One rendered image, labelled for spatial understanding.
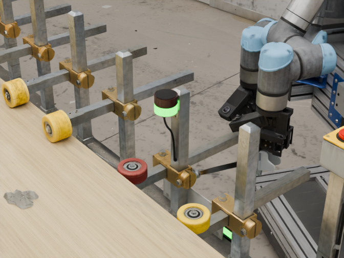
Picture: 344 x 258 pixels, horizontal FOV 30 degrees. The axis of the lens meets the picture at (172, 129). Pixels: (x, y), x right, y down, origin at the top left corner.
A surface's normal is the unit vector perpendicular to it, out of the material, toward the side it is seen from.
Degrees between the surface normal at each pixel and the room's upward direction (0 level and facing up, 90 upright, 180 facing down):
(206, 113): 0
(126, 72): 90
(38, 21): 90
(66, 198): 0
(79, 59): 90
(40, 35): 90
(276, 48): 0
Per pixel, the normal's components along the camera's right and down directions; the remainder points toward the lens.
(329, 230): -0.78, 0.32
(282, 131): -0.52, 0.45
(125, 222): 0.00, -0.85
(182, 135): 0.63, 0.41
